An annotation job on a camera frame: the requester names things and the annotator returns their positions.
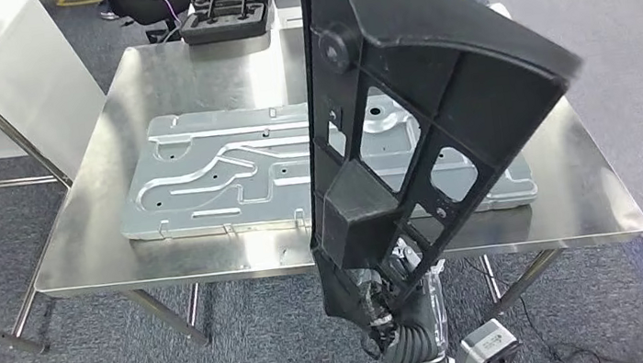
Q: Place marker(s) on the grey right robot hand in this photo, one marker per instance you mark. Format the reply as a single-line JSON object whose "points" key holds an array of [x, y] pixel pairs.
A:
{"points": [[430, 295]]}

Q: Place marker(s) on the black plastic plate bracket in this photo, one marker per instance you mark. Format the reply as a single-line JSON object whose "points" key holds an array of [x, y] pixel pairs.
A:
{"points": [[461, 22]]}

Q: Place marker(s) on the stamped metal plate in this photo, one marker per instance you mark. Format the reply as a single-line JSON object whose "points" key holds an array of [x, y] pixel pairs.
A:
{"points": [[208, 206]]}

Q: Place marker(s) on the black office chair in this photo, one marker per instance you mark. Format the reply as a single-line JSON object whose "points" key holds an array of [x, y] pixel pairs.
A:
{"points": [[140, 0]]}

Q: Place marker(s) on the white cabinet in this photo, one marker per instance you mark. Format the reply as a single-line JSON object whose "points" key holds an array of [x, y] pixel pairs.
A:
{"points": [[38, 74]]}

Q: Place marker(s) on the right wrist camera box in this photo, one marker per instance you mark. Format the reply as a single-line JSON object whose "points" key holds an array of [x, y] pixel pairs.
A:
{"points": [[489, 346]]}

